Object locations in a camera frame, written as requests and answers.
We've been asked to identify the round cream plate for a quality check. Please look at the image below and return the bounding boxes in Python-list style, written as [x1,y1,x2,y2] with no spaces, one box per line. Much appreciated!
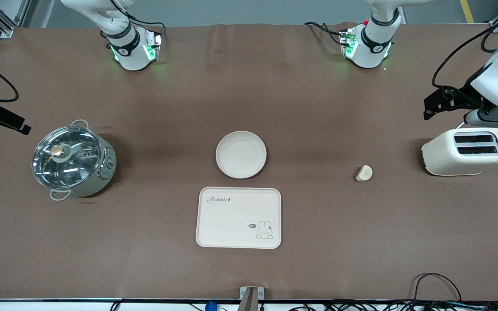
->
[215,131,267,179]

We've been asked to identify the silver base connector plate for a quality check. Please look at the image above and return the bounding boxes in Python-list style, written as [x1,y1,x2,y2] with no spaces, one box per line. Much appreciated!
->
[143,29,163,62]
[339,29,358,59]

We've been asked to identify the cream rabbit print tray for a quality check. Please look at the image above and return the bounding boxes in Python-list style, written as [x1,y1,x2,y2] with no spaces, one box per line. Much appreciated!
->
[195,187,282,250]

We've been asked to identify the cream two-slot toaster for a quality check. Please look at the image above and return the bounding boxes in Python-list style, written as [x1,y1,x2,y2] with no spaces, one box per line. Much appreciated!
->
[421,127,498,176]

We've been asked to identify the glass pot lid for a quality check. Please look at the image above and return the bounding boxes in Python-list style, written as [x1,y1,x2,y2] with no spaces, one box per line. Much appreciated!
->
[32,126,102,190]

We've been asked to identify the pale green cooking pot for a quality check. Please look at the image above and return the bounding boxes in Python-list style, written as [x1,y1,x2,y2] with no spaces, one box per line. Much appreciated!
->
[33,120,118,202]

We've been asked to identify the brown table mat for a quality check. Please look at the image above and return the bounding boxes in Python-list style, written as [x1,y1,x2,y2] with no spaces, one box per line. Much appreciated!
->
[0,22,498,301]

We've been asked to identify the black looped cable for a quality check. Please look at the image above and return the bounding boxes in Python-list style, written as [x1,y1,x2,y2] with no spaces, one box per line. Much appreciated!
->
[413,273,463,303]

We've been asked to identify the metal mount bracket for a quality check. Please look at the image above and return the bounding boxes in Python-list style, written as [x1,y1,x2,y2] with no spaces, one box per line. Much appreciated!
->
[238,286,265,311]

